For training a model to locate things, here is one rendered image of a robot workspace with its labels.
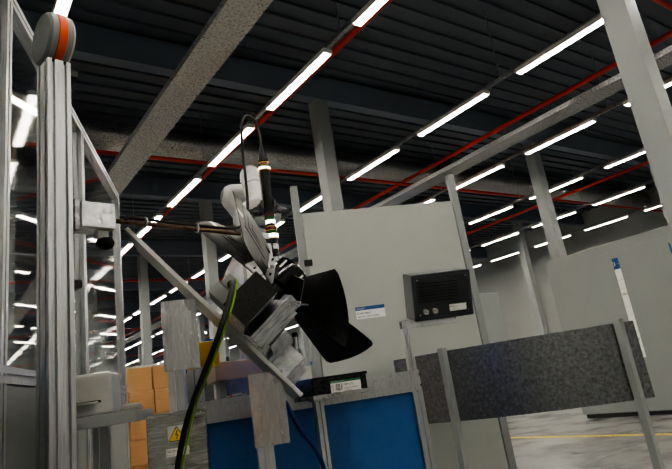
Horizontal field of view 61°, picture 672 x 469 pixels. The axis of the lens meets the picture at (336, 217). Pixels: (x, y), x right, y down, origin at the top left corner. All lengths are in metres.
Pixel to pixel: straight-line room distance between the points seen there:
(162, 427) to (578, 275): 6.95
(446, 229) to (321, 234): 0.90
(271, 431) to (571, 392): 2.06
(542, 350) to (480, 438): 0.88
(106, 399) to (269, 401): 0.44
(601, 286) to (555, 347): 4.57
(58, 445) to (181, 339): 0.44
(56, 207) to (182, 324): 0.48
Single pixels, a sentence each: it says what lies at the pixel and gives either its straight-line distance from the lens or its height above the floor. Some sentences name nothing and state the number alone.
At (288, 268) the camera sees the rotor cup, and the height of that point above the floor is 1.22.
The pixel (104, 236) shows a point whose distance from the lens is 1.66.
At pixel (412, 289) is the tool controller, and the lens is 2.38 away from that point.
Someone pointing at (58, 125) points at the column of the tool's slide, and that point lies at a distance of 1.70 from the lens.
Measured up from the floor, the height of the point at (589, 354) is 0.81.
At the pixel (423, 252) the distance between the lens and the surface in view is 4.05.
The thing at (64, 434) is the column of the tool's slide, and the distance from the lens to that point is 1.52.
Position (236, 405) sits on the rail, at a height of 0.83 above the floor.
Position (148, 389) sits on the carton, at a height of 1.24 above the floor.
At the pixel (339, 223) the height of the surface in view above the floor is 1.90.
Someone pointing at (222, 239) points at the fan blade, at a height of 1.36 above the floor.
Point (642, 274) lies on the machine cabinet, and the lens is 7.72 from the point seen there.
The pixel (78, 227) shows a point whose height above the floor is 1.33.
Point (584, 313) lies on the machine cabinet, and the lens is 8.11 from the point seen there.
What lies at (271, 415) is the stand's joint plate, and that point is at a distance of 1.74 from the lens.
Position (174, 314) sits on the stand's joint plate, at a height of 1.11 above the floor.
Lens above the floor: 0.84
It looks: 16 degrees up
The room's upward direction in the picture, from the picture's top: 9 degrees counter-clockwise
